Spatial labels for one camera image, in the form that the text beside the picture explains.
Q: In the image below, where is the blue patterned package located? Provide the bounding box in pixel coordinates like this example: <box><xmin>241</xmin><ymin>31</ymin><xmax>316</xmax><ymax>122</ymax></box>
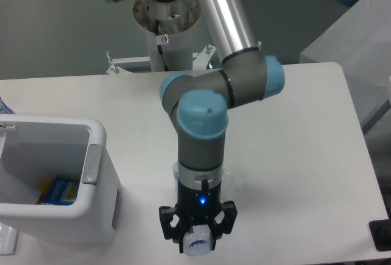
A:
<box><xmin>0</xmin><ymin>98</ymin><xmax>14</xmax><ymax>114</ymax></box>

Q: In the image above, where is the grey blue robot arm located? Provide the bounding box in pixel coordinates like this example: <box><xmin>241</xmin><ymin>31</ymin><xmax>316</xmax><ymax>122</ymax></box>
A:
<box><xmin>159</xmin><ymin>0</ymin><xmax>285</xmax><ymax>256</ymax></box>

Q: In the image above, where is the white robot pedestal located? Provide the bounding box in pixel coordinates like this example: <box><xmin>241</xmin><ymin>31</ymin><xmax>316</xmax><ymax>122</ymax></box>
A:
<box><xmin>133</xmin><ymin>0</ymin><xmax>202</xmax><ymax>72</ymax></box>

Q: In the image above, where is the clear plastic water bottle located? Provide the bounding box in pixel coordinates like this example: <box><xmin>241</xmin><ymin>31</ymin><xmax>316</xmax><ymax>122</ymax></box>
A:
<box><xmin>183</xmin><ymin>225</ymin><xmax>214</xmax><ymax>256</ymax></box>

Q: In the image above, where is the clear plastic sheet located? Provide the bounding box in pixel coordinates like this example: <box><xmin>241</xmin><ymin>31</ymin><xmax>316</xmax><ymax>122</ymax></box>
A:
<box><xmin>0</xmin><ymin>223</ymin><xmax>19</xmax><ymax>256</ymax></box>

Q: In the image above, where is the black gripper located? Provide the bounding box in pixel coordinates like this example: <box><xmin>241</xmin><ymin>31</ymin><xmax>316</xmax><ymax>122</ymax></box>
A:
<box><xmin>159</xmin><ymin>181</ymin><xmax>238</xmax><ymax>253</ymax></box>

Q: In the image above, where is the grey covered side table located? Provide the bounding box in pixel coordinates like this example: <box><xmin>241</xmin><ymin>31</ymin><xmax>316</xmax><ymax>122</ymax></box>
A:
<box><xmin>299</xmin><ymin>0</ymin><xmax>390</xmax><ymax>133</ymax></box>

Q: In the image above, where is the blue yellow snack package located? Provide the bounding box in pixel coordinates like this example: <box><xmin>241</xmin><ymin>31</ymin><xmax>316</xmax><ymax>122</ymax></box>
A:
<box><xmin>35</xmin><ymin>177</ymin><xmax>79</xmax><ymax>206</ymax></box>

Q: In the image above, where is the white plastic trash can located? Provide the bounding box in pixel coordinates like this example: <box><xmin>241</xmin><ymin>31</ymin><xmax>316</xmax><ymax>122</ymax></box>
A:
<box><xmin>1</xmin><ymin>114</ymin><xmax>122</xmax><ymax>243</ymax></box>

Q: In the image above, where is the clear plastic wrapper bag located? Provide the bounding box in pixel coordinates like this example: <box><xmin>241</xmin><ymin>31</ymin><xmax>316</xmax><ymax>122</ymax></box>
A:
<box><xmin>220</xmin><ymin>167</ymin><xmax>247</xmax><ymax>202</ymax></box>

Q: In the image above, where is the black device at edge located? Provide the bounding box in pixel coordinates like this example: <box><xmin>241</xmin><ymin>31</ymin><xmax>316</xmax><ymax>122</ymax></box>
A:
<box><xmin>369</xmin><ymin>219</ymin><xmax>390</xmax><ymax>252</ymax></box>

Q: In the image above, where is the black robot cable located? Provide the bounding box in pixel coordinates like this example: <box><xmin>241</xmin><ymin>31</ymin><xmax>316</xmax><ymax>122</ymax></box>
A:
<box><xmin>154</xmin><ymin>19</ymin><xmax>170</xmax><ymax>72</ymax></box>

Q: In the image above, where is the white pedestal base frame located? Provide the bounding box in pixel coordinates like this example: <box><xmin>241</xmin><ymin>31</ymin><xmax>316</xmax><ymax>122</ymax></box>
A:
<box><xmin>106</xmin><ymin>42</ymin><xmax>222</xmax><ymax>74</ymax></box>

